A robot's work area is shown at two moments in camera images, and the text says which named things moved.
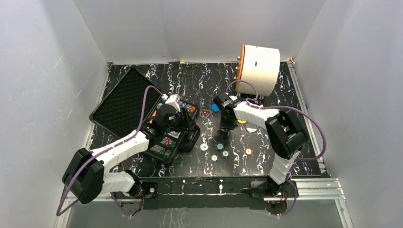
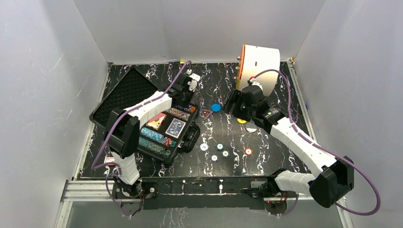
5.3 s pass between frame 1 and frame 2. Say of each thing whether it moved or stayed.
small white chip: stayed
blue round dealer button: stayed
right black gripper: moved
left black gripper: moved
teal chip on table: stayed
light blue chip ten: stayed
